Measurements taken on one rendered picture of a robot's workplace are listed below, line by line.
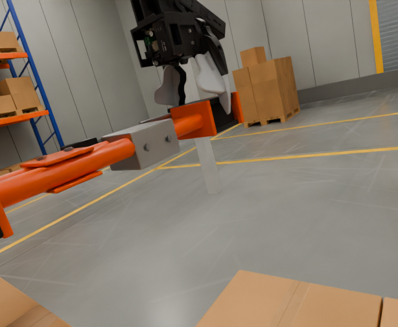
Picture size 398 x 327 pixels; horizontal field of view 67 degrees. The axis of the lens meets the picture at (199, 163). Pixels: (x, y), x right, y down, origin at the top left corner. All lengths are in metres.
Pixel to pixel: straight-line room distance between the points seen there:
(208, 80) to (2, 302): 0.36
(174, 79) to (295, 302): 0.64
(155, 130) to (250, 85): 6.70
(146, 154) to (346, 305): 0.66
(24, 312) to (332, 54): 9.11
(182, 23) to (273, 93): 6.46
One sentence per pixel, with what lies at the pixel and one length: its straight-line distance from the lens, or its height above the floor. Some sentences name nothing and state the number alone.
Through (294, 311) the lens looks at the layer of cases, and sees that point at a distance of 0.86.
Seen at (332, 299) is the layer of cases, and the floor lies 0.54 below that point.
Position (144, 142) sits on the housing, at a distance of 0.35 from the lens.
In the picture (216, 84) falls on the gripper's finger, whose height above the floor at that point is 1.12.
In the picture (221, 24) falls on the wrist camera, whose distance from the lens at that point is 0.53.
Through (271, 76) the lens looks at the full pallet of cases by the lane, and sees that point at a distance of 6.84.
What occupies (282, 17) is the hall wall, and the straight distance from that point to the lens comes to 9.60.
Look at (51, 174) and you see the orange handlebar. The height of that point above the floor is 1.08.
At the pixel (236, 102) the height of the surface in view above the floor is 1.08.
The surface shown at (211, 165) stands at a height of 0.33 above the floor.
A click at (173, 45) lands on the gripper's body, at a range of 0.41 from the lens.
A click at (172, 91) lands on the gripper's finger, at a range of 0.50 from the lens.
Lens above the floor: 1.12
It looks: 13 degrees down
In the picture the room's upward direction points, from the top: 15 degrees counter-clockwise
